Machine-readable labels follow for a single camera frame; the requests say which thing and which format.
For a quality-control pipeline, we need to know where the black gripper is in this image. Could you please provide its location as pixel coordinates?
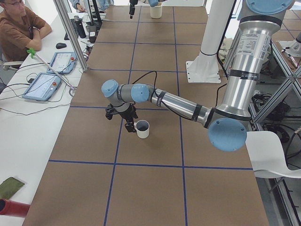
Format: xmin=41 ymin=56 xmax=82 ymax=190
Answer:
xmin=129 ymin=0 xmax=137 ymax=19
xmin=105 ymin=103 xmax=138 ymax=133

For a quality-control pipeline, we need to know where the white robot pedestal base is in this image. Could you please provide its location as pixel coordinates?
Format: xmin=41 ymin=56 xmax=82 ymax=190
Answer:
xmin=186 ymin=0 xmax=236 ymax=83

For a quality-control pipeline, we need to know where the near teach pendant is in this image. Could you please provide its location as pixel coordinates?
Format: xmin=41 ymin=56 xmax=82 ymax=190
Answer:
xmin=22 ymin=73 xmax=62 ymax=101

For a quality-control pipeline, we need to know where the aluminium frame post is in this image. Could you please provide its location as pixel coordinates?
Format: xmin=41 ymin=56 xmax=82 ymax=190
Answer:
xmin=53 ymin=0 xmax=88 ymax=72

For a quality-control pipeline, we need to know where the cream lidded bin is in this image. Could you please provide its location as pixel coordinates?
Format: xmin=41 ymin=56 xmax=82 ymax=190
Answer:
xmin=150 ymin=2 xmax=162 ymax=19

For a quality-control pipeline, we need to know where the teach pendant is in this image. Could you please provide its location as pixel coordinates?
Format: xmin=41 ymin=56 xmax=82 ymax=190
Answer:
xmin=50 ymin=52 xmax=77 ymax=74
xmin=22 ymin=73 xmax=62 ymax=101

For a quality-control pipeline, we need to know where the metal rod with green tip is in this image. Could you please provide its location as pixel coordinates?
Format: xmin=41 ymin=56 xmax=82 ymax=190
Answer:
xmin=27 ymin=48 xmax=77 ymax=97

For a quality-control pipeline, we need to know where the black computer mouse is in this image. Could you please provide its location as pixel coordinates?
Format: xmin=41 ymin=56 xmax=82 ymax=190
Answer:
xmin=55 ymin=42 xmax=67 ymax=49

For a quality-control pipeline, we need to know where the person in brown shirt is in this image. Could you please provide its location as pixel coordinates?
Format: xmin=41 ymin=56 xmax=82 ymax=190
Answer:
xmin=0 ymin=0 xmax=52 ymax=62

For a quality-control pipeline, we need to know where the green bean bag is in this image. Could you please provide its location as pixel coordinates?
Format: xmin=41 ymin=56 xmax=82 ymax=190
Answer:
xmin=0 ymin=177 xmax=25 ymax=199

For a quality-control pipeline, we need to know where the red cylinder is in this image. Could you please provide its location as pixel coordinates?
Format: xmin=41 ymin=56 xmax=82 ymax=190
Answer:
xmin=0 ymin=199 xmax=30 ymax=218

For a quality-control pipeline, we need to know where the person in white shirt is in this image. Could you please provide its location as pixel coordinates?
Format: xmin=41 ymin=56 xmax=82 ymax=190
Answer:
xmin=69 ymin=0 xmax=115 ymax=13

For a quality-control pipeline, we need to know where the far teach pendant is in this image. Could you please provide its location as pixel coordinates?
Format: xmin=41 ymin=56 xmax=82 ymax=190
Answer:
xmin=50 ymin=52 xmax=77 ymax=74

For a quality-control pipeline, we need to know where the white ribbed mug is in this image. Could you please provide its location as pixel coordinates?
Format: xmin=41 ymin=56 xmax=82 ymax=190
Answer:
xmin=134 ymin=120 xmax=150 ymax=139

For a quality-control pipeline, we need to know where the black bottle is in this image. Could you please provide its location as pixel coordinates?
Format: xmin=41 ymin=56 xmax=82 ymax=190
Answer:
xmin=74 ymin=16 xmax=87 ymax=39

